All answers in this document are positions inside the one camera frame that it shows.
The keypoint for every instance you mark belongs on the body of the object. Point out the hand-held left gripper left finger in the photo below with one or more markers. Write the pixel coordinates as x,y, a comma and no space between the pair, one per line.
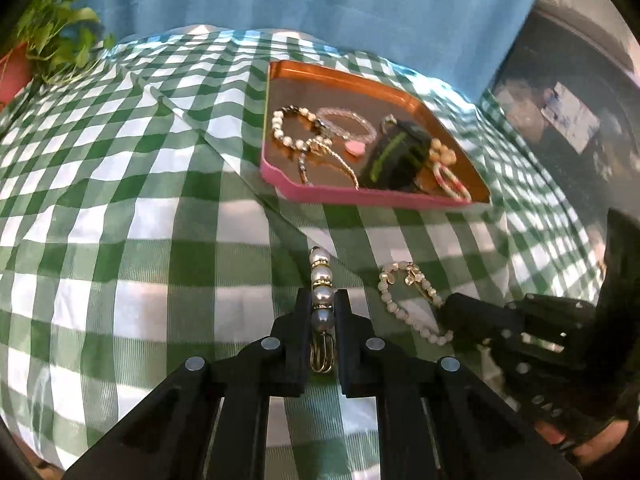
304,320

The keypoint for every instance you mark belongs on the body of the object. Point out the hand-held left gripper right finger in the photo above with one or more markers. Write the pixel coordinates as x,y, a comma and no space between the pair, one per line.
344,320

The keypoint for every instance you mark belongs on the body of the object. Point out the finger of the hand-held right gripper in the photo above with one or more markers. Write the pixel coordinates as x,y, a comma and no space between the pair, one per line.
480,317

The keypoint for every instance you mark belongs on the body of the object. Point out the black green smartwatch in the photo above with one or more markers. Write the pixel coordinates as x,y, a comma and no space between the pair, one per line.
400,155

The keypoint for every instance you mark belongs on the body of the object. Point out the pink metal tray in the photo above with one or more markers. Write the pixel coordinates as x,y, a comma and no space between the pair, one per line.
320,95

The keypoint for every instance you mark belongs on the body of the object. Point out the person's right hand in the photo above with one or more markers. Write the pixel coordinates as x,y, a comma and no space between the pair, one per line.
595,447

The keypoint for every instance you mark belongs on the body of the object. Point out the pink heart charm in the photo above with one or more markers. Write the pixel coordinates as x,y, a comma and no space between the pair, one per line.
356,148

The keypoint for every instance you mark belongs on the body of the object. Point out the green checkered tablecloth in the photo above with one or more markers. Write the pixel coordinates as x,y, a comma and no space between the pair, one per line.
125,210

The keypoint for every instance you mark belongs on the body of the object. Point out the white paper poster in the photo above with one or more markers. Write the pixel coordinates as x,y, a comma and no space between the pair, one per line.
570,117

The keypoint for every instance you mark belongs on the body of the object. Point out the blue curtain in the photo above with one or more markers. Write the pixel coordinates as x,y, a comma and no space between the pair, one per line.
310,5

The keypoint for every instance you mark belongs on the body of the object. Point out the green plant in red pot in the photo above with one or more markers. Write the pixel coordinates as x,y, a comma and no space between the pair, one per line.
55,40

